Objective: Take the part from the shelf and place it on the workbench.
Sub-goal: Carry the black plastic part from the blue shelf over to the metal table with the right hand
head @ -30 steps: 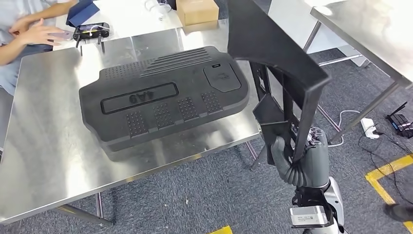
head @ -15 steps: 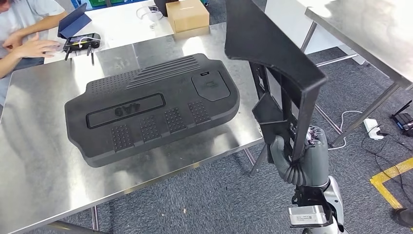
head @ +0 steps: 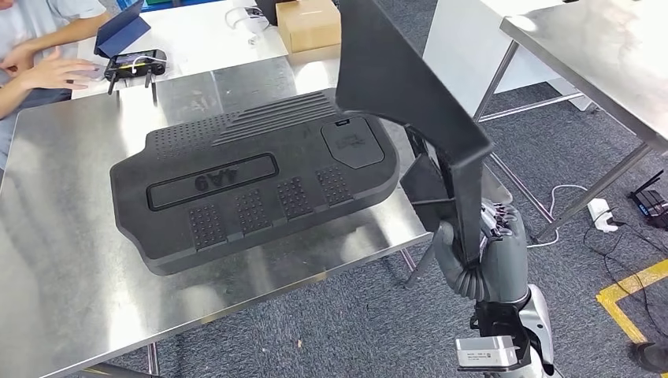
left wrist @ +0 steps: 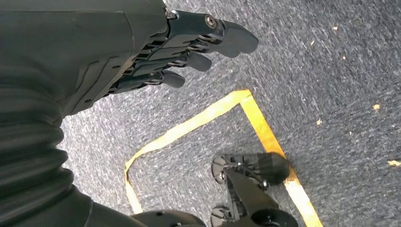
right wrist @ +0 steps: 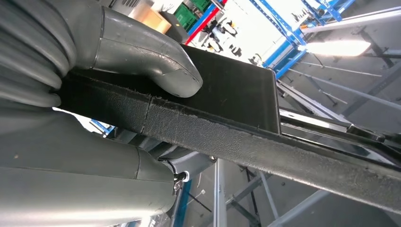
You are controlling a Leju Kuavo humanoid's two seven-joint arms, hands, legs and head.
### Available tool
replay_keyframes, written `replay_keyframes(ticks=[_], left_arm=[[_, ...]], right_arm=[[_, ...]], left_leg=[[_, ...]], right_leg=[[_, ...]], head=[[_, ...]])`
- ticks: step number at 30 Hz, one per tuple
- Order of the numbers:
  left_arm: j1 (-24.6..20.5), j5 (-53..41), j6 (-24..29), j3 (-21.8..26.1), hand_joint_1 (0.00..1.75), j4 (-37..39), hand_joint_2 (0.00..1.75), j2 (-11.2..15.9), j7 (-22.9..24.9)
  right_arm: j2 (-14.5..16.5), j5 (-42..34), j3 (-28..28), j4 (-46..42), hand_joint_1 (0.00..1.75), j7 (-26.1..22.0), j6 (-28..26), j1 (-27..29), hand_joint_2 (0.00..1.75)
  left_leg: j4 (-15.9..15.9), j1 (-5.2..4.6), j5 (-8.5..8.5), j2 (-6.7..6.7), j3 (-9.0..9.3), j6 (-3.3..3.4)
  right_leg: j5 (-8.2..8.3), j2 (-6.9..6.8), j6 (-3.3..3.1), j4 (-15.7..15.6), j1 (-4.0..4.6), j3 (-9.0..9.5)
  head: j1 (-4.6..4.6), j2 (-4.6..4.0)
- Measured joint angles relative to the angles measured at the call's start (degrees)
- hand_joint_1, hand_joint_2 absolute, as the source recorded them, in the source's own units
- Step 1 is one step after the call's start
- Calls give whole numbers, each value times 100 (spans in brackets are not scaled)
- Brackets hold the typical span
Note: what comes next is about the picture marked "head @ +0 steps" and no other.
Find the black foam engine cover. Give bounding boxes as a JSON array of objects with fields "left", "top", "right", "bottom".
[{"left": 109, "top": 87, "right": 401, "bottom": 276}]

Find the stainless steel table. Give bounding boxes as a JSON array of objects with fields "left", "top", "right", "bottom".
[
  {"left": 0, "top": 49, "right": 515, "bottom": 378},
  {"left": 472, "top": 0, "right": 668, "bottom": 243}
]

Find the yellow floor tape square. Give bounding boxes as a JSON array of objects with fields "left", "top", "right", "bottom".
[{"left": 596, "top": 259, "right": 668, "bottom": 346}]

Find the black plastic plate frame part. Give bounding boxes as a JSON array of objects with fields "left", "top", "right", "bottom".
[{"left": 335, "top": 0, "right": 494, "bottom": 267}]

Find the seated person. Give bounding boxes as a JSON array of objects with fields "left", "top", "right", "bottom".
[{"left": 0, "top": 0, "right": 113, "bottom": 173}]

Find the black floor cable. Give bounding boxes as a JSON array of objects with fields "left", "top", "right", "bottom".
[{"left": 581, "top": 208, "right": 668, "bottom": 340}]

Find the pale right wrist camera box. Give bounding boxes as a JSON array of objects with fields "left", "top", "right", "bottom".
[{"left": 455, "top": 335, "right": 523, "bottom": 372}]

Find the dark blue tablet case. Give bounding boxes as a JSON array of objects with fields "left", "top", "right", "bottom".
[{"left": 94, "top": 0, "right": 152, "bottom": 59}]

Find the white panel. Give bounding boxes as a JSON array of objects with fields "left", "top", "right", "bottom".
[{"left": 421, "top": 0, "right": 596, "bottom": 118}]

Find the brown cardboard box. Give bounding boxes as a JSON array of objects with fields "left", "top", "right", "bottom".
[{"left": 275, "top": 0, "right": 343, "bottom": 66}]

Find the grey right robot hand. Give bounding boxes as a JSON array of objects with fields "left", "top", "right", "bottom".
[{"left": 432, "top": 198, "right": 531, "bottom": 305}]

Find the black router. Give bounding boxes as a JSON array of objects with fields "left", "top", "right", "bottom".
[{"left": 627, "top": 169, "right": 668, "bottom": 231}]

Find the black object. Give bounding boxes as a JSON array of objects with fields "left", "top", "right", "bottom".
[{"left": 254, "top": 0, "right": 283, "bottom": 27}]

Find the white power strip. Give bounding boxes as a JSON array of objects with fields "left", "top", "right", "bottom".
[{"left": 587, "top": 198, "right": 619, "bottom": 233}]

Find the black remote controller with antennas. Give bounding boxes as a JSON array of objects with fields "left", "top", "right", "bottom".
[{"left": 103, "top": 48, "right": 168, "bottom": 106}]

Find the white power cable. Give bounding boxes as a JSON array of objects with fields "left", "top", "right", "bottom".
[{"left": 527, "top": 183, "right": 591, "bottom": 249}]

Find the white table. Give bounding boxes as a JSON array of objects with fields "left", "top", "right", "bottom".
[{"left": 70, "top": 0, "right": 293, "bottom": 100}]

